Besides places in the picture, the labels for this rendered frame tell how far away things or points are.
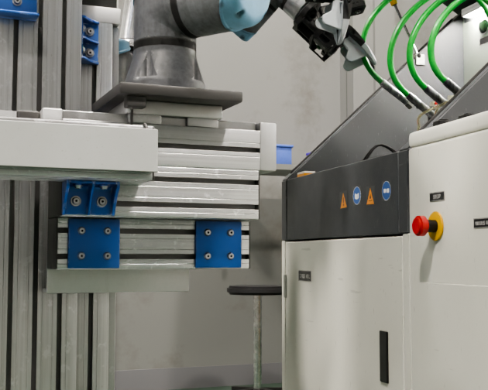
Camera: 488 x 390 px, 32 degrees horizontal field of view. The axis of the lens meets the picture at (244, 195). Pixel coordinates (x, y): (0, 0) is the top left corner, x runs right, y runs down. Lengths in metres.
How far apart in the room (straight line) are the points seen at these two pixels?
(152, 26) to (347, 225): 0.63
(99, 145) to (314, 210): 0.83
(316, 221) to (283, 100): 3.22
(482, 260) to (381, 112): 1.03
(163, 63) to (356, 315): 0.69
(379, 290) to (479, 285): 0.36
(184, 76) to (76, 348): 0.55
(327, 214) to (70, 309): 0.66
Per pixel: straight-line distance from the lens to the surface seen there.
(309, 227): 2.05
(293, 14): 2.04
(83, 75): 1.72
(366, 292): 1.77
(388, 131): 2.35
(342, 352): 1.89
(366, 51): 2.00
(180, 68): 1.51
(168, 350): 4.86
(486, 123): 1.39
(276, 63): 5.23
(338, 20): 1.84
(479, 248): 1.40
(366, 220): 1.76
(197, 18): 1.49
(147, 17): 1.55
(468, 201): 1.43
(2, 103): 1.63
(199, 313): 4.90
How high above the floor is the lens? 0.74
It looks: 4 degrees up
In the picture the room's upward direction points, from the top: straight up
